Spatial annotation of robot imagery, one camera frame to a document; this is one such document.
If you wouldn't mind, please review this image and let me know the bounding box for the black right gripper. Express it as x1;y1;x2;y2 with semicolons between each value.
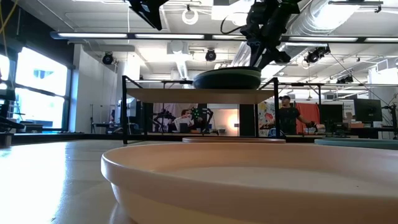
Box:
239;0;292;70

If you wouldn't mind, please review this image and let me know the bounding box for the black plate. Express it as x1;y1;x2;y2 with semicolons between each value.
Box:
201;65;262;72

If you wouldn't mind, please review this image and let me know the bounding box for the terracotta plate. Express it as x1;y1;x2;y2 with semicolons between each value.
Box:
182;137;287;144

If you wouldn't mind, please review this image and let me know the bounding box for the sage green plate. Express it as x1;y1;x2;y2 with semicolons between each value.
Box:
313;138;398;151

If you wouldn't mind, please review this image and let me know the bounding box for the peach plate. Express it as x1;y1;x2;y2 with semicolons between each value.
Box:
100;142;398;224

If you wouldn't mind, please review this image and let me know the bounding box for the black ceiling spotlight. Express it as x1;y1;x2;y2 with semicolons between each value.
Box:
303;44;331;65
335;74;356;85
101;50;115;66
204;47;218;63

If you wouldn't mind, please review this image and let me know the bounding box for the colourful poster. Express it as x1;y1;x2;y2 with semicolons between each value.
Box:
257;100;278;138

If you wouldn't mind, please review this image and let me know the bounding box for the long ceiling light strip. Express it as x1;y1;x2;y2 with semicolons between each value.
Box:
50;30;398;44

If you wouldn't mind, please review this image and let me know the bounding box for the standing person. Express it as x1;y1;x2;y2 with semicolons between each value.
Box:
273;94;326;136

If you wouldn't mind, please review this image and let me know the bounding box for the black pillar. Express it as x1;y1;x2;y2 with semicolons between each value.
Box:
238;103;257;138

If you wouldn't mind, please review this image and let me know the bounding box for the orange cloth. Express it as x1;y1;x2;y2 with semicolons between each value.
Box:
295;102;322;135

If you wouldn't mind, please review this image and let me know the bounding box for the small black computer monitor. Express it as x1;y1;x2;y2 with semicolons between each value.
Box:
319;103;344;125

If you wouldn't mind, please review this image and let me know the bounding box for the seated person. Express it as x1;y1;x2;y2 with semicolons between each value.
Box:
172;108;197;134

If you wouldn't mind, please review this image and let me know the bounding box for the large black computer monitor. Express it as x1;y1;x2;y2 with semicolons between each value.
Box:
353;98;384;123

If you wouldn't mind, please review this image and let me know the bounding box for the large window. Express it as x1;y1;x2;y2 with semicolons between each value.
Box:
14;46;70;132

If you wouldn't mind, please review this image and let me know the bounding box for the white cable ring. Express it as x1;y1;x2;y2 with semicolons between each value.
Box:
181;7;200;26

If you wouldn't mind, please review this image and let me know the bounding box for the silver ventilation duct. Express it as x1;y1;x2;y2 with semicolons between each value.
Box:
273;0;362;65

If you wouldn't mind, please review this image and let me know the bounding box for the wooden shelf with black frame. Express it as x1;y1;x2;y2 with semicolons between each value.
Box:
121;75;282;146

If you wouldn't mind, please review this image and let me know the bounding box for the black aluminium table frame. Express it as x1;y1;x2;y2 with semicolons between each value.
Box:
0;132;398;146

